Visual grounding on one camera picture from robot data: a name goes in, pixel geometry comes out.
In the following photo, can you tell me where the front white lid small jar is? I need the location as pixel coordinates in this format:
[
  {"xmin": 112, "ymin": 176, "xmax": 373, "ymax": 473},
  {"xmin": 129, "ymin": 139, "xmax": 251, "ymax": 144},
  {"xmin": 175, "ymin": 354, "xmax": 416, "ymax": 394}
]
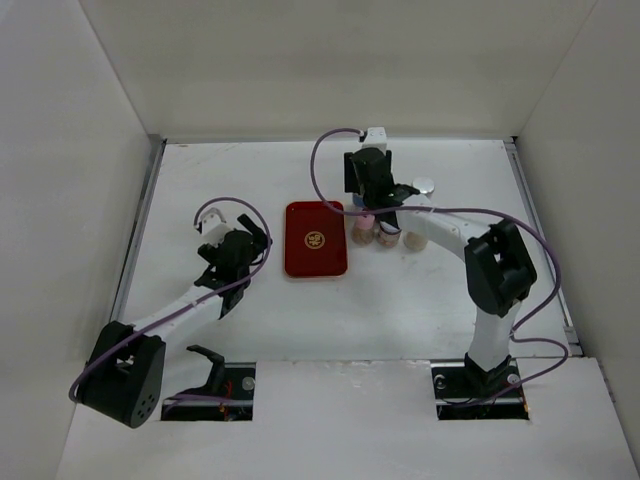
[{"xmin": 377, "ymin": 221, "xmax": 402, "ymax": 248}]

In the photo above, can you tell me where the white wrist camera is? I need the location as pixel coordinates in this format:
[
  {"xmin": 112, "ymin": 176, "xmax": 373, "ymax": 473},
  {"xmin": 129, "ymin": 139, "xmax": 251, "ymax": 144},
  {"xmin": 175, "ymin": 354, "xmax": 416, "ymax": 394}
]
[
  {"xmin": 360, "ymin": 127, "xmax": 387, "ymax": 153},
  {"xmin": 194, "ymin": 206, "xmax": 231, "ymax": 246}
]

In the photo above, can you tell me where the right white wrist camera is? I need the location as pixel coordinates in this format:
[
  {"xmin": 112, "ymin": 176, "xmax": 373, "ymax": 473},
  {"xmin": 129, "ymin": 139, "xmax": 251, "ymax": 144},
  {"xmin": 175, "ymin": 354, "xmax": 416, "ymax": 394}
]
[{"xmin": 360, "ymin": 127, "xmax": 387, "ymax": 153}]

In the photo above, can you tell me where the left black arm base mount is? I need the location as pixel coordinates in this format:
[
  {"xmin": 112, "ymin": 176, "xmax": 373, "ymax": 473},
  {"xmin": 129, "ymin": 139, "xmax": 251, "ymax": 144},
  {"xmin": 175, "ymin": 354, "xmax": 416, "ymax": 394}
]
[{"xmin": 186, "ymin": 345, "xmax": 225, "ymax": 397}]

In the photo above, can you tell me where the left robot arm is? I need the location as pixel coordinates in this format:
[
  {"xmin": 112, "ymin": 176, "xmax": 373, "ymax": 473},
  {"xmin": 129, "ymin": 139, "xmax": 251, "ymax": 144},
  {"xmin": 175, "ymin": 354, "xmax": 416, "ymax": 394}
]
[{"xmin": 69, "ymin": 214, "xmax": 271, "ymax": 428}]

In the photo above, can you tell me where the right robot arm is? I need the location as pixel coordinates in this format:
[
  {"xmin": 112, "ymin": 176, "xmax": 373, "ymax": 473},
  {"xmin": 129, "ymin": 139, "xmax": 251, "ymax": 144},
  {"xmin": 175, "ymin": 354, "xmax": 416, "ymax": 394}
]
[{"xmin": 344, "ymin": 147, "xmax": 537, "ymax": 396}]

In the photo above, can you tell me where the silver lid blue label jar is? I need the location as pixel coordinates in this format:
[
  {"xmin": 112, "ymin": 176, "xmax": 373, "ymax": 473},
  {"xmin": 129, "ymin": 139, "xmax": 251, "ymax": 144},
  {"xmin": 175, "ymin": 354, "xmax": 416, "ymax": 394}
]
[{"xmin": 351, "ymin": 193, "xmax": 365, "ymax": 209}]

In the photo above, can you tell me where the red rectangular tray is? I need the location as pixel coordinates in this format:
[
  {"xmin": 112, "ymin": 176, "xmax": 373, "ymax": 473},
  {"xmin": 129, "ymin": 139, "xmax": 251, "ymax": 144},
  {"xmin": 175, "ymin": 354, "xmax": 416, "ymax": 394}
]
[{"xmin": 284, "ymin": 201, "xmax": 348, "ymax": 279}]

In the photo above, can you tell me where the pink lid spice jar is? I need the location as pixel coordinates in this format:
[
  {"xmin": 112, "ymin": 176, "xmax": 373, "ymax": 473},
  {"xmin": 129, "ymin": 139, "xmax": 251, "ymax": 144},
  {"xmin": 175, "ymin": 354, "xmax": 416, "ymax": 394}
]
[{"xmin": 351, "ymin": 215, "xmax": 375, "ymax": 246}]

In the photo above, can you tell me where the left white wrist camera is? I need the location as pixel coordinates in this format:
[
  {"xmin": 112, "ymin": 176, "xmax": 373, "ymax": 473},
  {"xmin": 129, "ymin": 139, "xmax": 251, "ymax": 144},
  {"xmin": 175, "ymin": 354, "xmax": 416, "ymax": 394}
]
[{"xmin": 194, "ymin": 206, "xmax": 231, "ymax": 246}]

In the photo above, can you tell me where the yellow lid spice jar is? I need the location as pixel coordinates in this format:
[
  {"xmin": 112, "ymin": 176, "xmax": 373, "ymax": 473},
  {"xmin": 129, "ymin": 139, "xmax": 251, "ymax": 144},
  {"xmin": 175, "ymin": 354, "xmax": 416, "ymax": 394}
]
[{"xmin": 404, "ymin": 231, "xmax": 428, "ymax": 252}]

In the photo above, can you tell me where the tall silver lid spice jar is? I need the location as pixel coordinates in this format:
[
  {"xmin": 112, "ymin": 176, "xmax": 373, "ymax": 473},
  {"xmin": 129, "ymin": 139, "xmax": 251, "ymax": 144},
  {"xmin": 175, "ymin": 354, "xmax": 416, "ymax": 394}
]
[{"xmin": 412, "ymin": 177, "xmax": 435, "ymax": 196}]

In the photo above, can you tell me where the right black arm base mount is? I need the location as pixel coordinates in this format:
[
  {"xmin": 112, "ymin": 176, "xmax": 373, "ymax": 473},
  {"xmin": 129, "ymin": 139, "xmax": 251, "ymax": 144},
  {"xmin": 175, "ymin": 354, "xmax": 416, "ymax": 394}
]
[{"xmin": 464, "ymin": 354, "xmax": 511, "ymax": 400}]

